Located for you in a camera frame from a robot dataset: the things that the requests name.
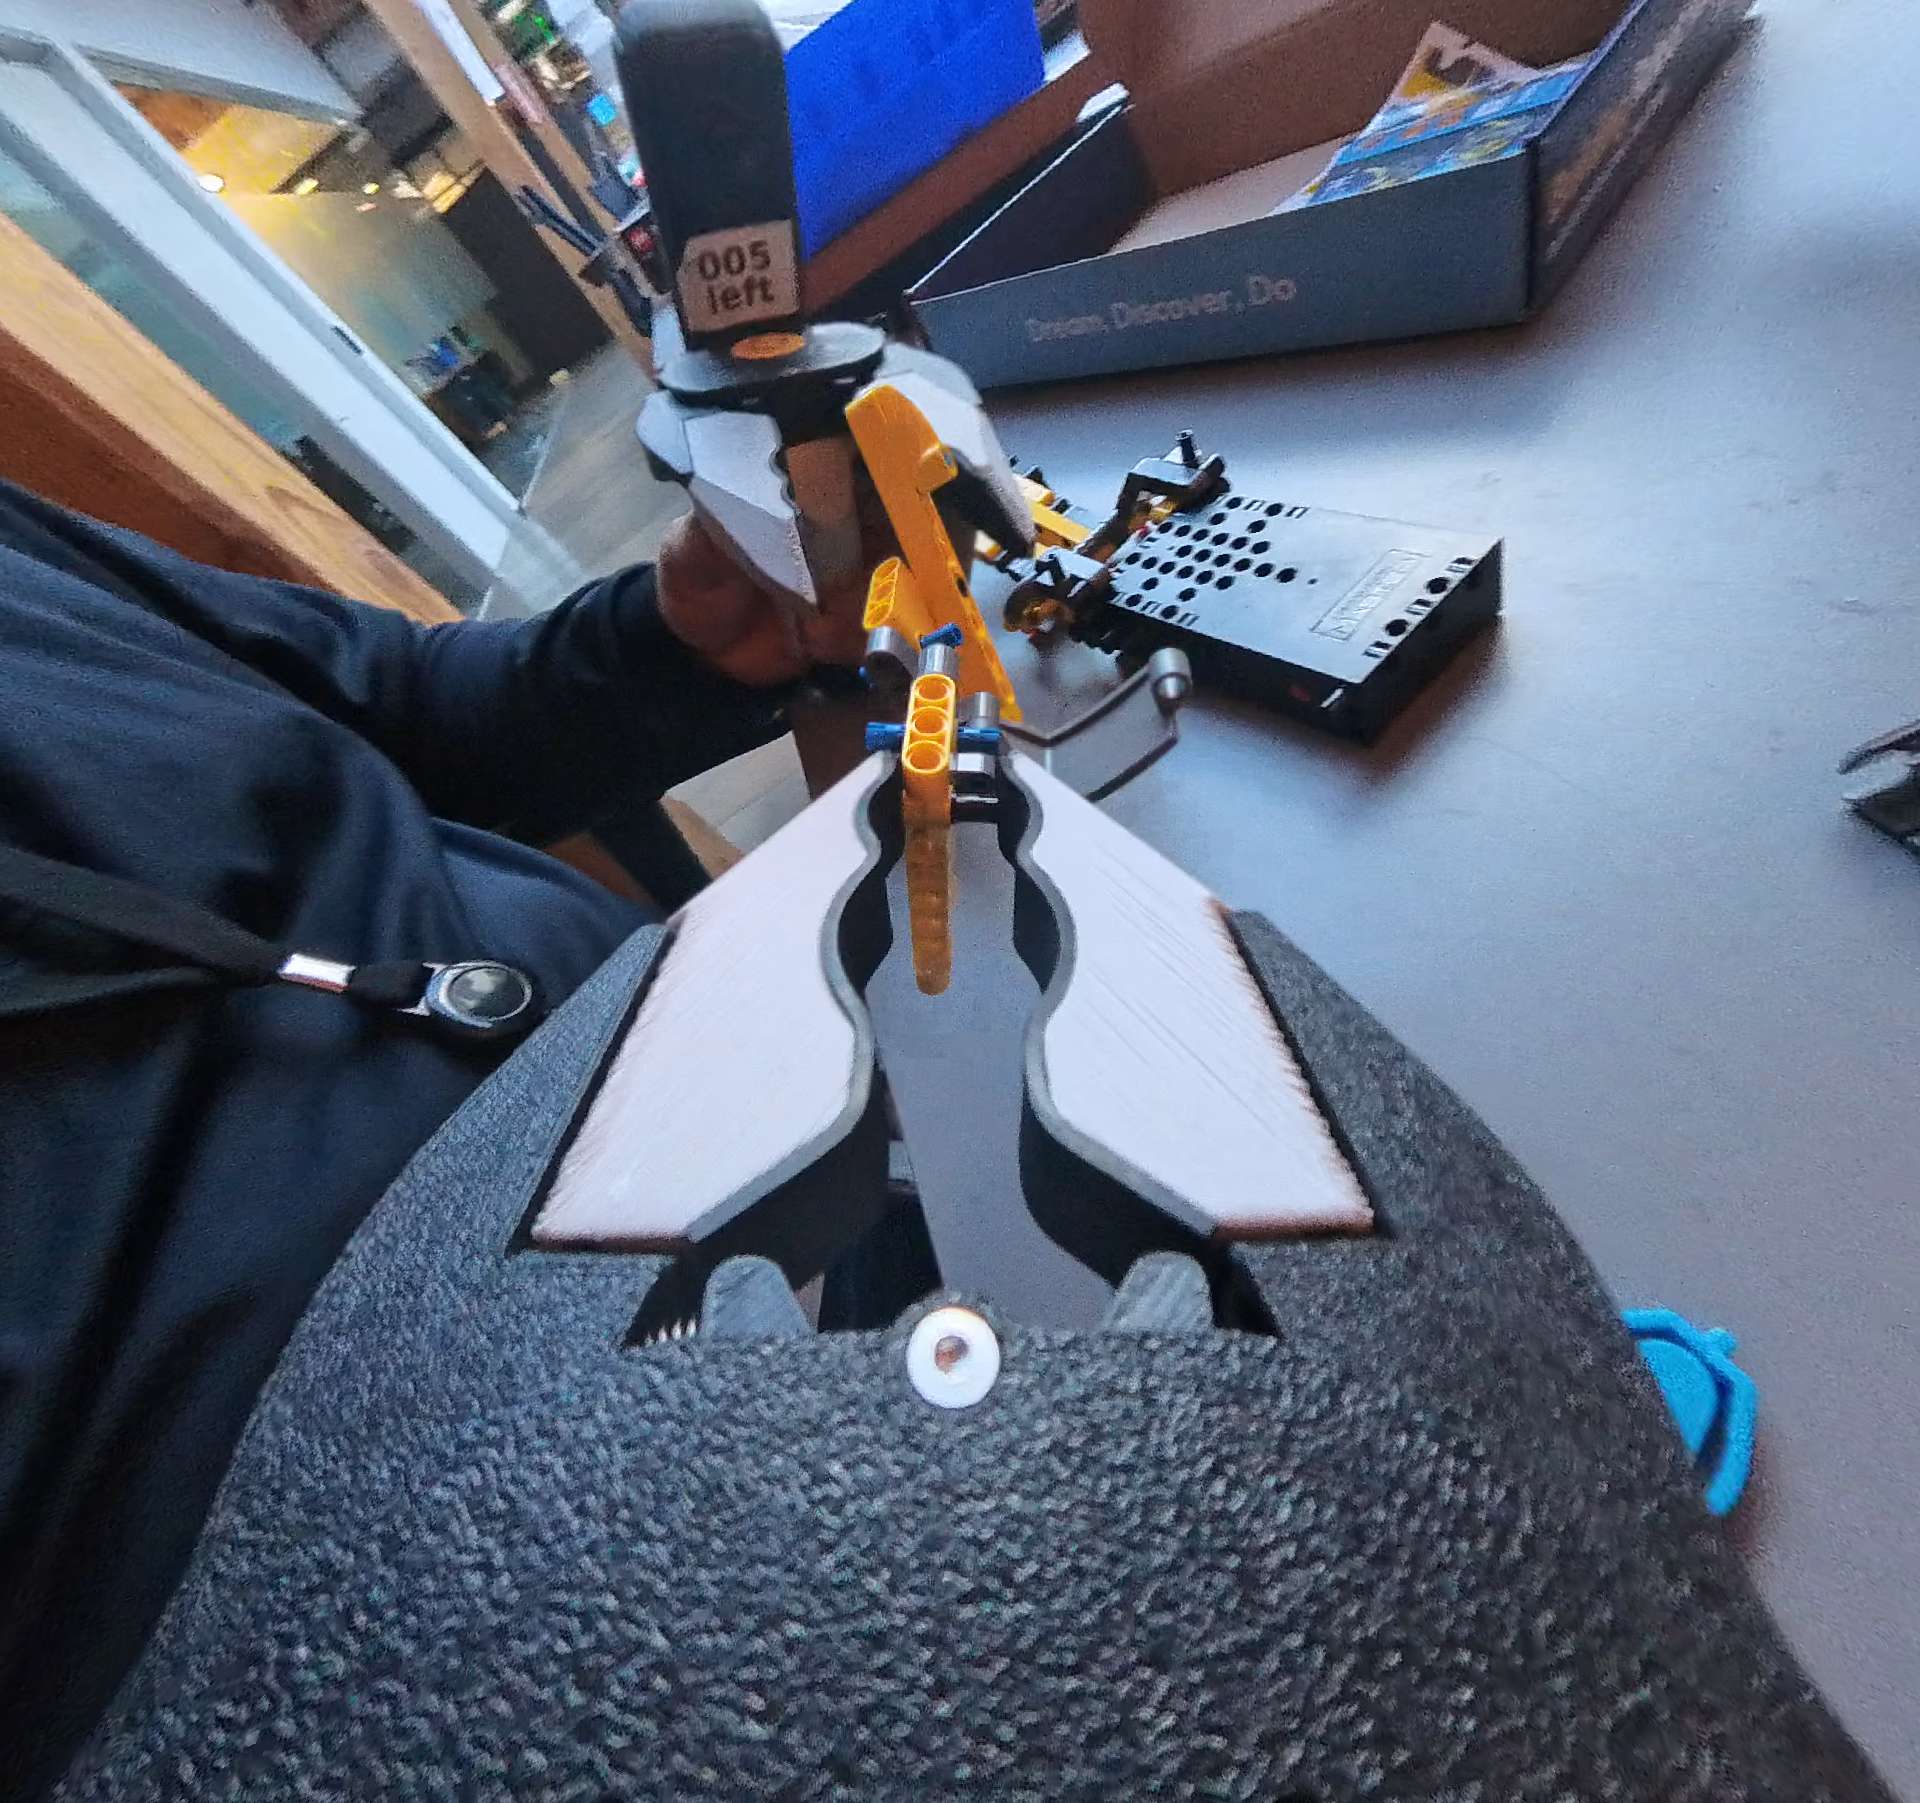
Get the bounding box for blue plastic crate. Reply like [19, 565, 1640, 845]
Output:
[780, 0, 1045, 261]

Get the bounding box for black toy track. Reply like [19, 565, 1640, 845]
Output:
[1841, 719, 1920, 846]

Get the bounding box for printed booklets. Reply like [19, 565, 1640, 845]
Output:
[1270, 23, 1597, 217]

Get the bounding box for wooden post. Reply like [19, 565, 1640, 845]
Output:
[270, 0, 650, 353]

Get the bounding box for black toy battery box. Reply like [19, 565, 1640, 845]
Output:
[1003, 429, 1506, 752]

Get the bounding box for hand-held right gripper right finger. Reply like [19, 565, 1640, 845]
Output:
[992, 753, 1380, 1243]

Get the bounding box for blue plastic tool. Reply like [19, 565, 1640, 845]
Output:
[1614, 1304, 1760, 1523]

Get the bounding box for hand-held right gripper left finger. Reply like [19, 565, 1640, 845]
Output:
[530, 753, 902, 1255]

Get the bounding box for blue cardboard box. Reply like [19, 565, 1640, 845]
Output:
[800, 0, 1781, 394]

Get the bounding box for yellow beam grey panel assembly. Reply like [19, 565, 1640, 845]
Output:
[845, 382, 1200, 1000]

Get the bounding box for person's left forearm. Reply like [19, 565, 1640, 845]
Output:
[374, 565, 798, 845]

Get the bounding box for person's dark clothing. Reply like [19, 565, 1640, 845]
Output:
[0, 475, 708, 1803]

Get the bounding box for person's left hand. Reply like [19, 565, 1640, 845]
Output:
[654, 513, 871, 690]

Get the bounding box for black lanyard clip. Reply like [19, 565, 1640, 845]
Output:
[0, 840, 547, 1049]

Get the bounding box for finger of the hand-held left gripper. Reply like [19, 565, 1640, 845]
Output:
[681, 407, 829, 609]
[881, 342, 1042, 559]

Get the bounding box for grey desk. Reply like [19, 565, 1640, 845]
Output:
[658, 0, 1920, 1789]

